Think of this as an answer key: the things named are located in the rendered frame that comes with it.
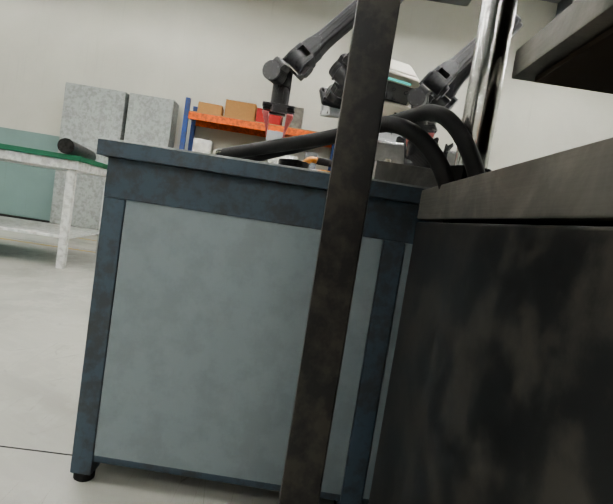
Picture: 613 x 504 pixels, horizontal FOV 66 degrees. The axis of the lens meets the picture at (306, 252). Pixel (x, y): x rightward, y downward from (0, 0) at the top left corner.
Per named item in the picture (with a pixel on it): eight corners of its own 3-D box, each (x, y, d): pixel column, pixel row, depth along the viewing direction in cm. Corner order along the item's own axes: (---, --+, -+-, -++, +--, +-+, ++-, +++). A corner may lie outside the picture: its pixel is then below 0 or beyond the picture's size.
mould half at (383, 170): (355, 195, 165) (361, 156, 164) (429, 206, 165) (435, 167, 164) (373, 184, 116) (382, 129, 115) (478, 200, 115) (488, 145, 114)
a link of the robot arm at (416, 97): (450, 88, 156) (432, 71, 157) (448, 83, 146) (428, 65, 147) (424, 116, 161) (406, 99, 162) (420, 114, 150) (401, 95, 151)
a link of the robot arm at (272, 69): (314, 69, 146) (297, 50, 148) (303, 56, 135) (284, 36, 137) (288, 98, 149) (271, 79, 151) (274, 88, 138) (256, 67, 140)
